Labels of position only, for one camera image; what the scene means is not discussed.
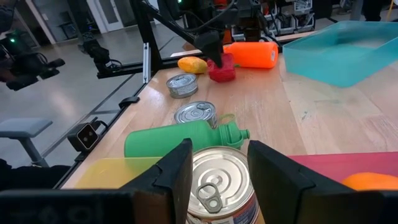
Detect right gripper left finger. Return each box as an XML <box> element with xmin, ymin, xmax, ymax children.
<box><xmin>119</xmin><ymin>138</ymin><xmax>194</xmax><ymax>224</ymax></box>

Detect black table-level camera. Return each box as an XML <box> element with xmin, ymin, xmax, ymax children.
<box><xmin>67</xmin><ymin>121</ymin><xmax>101</xmax><ymax>153</ymax></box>

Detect orange plastic bottle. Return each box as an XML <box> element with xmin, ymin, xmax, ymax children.
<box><xmin>223</xmin><ymin>42</ymin><xmax>279</xmax><ymax>70</ymax></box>

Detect teal plastic bin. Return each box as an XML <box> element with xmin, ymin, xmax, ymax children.
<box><xmin>282</xmin><ymin>21</ymin><xmax>398</xmax><ymax>88</ymax></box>

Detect red toy bell pepper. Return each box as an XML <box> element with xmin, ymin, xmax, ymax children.
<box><xmin>206</xmin><ymin>52</ymin><xmax>237</xmax><ymax>83</ymax></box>

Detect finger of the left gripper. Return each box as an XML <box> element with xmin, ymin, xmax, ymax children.
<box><xmin>196</xmin><ymin>30</ymin><xmax>224</xmax><ymax>68</ymax></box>

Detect tuna can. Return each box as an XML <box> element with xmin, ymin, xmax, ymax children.
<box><xmin>174</xmin><ymin>101</ymin><xmax>218</xmax><ymax>130</ymax></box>
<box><xmin>166</xmin><ymin>73</ymin><xmax>199</xmax><ymax>100</ymax></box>

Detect tall can colourful label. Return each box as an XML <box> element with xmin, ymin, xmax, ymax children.
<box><xmin>186</xmin><ymin>146</ymin><xmax>261</xmax><ymax>224</ymax></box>

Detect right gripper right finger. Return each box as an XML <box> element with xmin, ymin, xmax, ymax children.
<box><xmin>247</xmin><ymin>139</ymin><xmax>343</xmax><ymax>224</ymax></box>

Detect yellow plastic bin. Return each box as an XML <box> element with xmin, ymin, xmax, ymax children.
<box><xmin>74</xmin><ymin>156</ymin><xmax>163</xmax><ymax>190</ymax></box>

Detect yellow toy mango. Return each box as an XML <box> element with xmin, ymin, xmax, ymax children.
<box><xmin>177</xmin><ymin>56</ymin><xmax>208</xmax><ymax>75</ymax></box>

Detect red plastic bin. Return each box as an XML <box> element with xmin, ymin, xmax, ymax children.
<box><xmin>287</xmin><ymin>151</ymin><xmax>398</xmax><ymax>184</ymax></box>

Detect grey padded bench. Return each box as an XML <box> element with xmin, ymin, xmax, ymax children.
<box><xmin>0</xmin><ymin>118</ymin><xmax>53</xmax><ymax>168</ymax></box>

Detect green plastic bottle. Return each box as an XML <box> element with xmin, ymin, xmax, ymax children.
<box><xmin>124</xmin><ymin>113</ymin><xmax>251</xmax><ymax>158</ymax></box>

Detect toy orange fruit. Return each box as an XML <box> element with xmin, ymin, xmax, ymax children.
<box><xmin>341</xmin><ymin>172</ymin><xmax>398</xmax><ymax>192</ymax></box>

